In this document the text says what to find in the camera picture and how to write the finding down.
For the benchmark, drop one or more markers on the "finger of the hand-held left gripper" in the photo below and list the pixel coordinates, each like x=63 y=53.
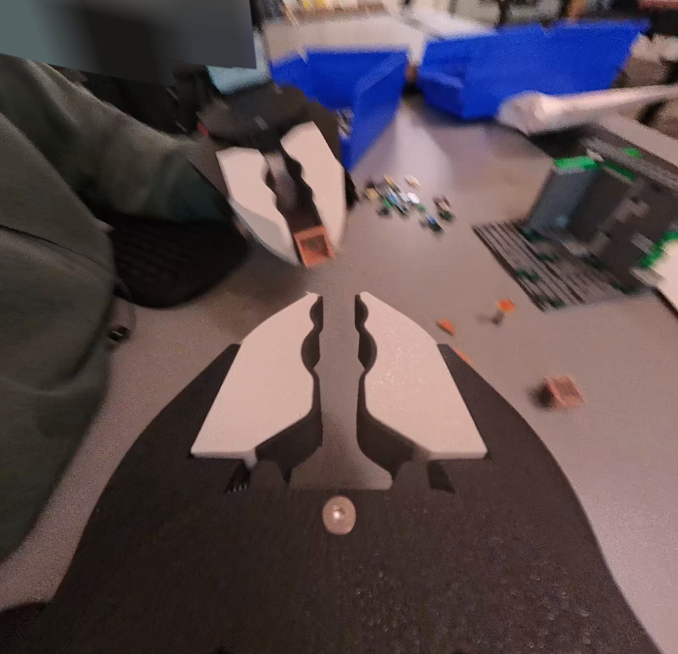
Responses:
x=323 y=172
x=249 y=198

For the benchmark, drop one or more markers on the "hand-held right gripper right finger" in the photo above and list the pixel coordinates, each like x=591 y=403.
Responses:
x=423 y=394

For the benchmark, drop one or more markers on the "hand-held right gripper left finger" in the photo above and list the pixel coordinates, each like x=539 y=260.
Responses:
x=259 y=389

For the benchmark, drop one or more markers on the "brown oval toy tile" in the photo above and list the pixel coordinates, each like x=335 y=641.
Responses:
x=462 y=355

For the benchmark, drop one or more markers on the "brown wedge toy tile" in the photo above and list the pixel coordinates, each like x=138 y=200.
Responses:
x=446 y=325

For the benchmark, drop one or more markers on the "brown toy chest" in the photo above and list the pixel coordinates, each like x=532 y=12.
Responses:
x=315 y=246

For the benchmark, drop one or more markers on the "pile of small toy bricks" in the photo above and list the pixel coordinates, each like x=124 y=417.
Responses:
x=408 y=201

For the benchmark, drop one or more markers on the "orange flame toy brick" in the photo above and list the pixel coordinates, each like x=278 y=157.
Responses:
x=506 y=305

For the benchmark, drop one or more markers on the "person's left forearm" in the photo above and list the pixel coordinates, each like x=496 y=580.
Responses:
x=106 y=151

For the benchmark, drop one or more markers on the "grey desk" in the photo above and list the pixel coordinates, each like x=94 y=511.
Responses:
x=582 y=452

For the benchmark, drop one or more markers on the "blue plastic bin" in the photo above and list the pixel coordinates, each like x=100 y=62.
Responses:
x=371 y=98
x=529 y=66

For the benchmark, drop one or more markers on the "black honeycomb armrest pad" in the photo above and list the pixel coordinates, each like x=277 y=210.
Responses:
x=175 y=262

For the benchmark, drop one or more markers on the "tan toy brick cube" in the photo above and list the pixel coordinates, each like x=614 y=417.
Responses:
x=561 y=392

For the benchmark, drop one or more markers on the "grey toy brick building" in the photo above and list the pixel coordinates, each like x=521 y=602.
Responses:
x=593 y=230

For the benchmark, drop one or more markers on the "white crumpled paper bag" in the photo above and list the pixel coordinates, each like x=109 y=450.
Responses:
x=556 y=108

